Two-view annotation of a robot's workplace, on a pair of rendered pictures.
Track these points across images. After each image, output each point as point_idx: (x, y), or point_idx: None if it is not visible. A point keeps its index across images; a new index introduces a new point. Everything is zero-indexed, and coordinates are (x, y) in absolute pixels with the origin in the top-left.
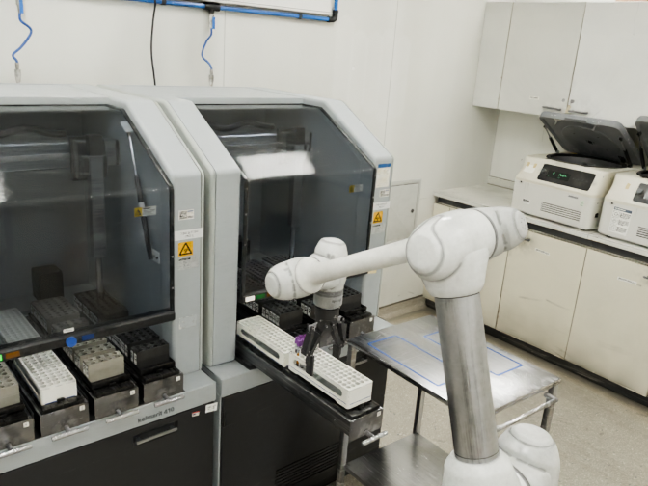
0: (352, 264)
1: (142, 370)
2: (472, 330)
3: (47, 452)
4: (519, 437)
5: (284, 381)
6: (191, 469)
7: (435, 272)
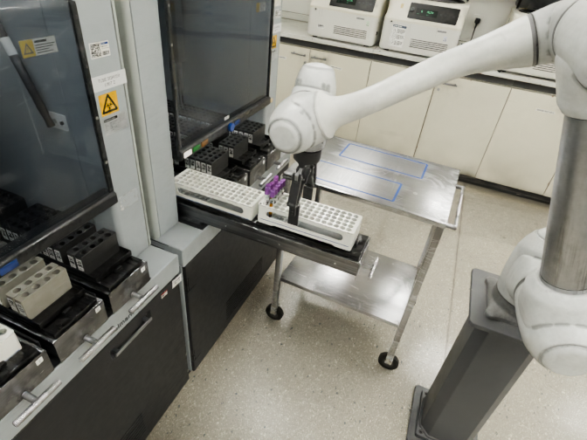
0: (395, 92)
1: (97, 277)
2: None
3: (9, 435)
4: None
5: (257, 235)
6: (168, 342)
7: None
